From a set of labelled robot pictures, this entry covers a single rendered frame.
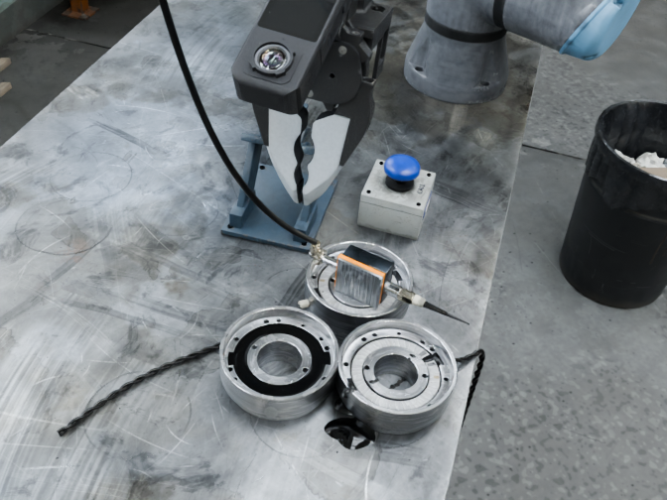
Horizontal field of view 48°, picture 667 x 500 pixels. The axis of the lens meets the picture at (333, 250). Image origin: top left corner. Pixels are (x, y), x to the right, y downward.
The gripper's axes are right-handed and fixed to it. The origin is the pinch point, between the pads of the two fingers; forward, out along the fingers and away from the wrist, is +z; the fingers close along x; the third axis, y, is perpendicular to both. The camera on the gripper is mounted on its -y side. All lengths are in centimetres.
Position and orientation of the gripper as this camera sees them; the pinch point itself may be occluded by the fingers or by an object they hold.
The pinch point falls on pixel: (300, 193)
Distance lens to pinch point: 60.0
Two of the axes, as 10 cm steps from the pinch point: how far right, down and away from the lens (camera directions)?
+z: -1.3, 8.0, 5.9
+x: -9.5, -2.7, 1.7
